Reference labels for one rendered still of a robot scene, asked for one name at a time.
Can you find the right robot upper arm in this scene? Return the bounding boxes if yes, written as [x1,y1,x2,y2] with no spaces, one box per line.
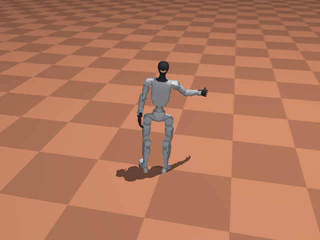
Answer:
[171,80,189,97]

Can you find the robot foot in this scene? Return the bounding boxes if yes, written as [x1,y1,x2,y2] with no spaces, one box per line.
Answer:
[139,158,149,173]
[161,164,172,173]

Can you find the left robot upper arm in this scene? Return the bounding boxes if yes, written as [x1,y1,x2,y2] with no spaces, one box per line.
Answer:
[141,78,153,101]

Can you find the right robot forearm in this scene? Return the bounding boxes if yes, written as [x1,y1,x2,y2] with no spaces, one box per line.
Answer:
[186,89,202,96]

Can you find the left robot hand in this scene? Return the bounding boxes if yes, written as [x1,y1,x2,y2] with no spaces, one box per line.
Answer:
[137,112,144,128]

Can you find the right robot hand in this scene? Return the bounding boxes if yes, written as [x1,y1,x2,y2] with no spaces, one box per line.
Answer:
[198,87,208,97]

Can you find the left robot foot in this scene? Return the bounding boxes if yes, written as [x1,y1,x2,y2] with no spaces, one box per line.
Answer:
[139,158,149,173]

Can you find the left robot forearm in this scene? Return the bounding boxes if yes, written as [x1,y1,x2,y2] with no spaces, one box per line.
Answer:
[137,94,145,115]

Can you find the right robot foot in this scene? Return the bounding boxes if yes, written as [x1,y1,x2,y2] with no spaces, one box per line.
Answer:
[161,164,172,173]

